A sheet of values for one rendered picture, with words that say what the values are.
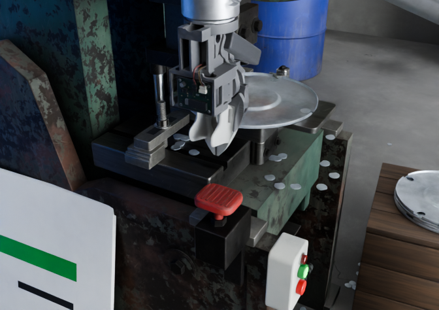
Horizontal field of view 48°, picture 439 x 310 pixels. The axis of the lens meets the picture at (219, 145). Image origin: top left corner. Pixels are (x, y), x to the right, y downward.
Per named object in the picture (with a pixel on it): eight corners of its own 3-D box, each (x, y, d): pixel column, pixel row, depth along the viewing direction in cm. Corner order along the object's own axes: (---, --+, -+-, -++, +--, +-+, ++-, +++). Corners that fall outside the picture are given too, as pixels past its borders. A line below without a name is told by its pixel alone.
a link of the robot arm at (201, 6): (200, -25, 66) (255, -19, 63) (201, 10, 68) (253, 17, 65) (168, -15, 61) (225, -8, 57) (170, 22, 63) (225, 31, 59)
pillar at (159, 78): (167, 112, 112) (164, 53, 106) (161, 116, 111) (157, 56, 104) (159, 110, 113) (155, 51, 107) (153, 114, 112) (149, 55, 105)
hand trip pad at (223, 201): (245, 228, 84) (245, 191, 80) (228, 248, 79) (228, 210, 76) (210, 216, 87) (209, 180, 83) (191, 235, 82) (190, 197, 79)
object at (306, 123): (330, 155, 112) (338, 101, 106) (309, 185, 102) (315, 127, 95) (234, 131, 123) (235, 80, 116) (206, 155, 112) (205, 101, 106)
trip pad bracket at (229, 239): (249, 284, 95) (252, 201, 85) (225, 319, 88) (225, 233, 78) (221, 273, 98) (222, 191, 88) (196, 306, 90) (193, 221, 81)
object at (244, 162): (294, 117, 131) (296, 97, 128) (209, 205, 97) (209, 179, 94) (198, 95, 144) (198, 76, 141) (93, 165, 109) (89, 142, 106)
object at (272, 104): (286, 142, 91) (286, 138, 90) (159, 109, 103) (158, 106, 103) (335, 89, 113) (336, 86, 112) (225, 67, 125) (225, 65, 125)
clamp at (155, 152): (194, 135, 109) (193, 91, 104) (149, 169, 97) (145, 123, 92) (172, 129, 112) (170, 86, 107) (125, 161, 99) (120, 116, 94)
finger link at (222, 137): (200, 168, 72) (198, 110, 67) (221, 150, 76) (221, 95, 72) (219, 174, 70) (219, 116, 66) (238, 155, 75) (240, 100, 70)
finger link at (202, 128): (183, 162, 73) (180, 106, 69) (204, 146, 77) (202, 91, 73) (200, 168, 72) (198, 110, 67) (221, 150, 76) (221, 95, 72)
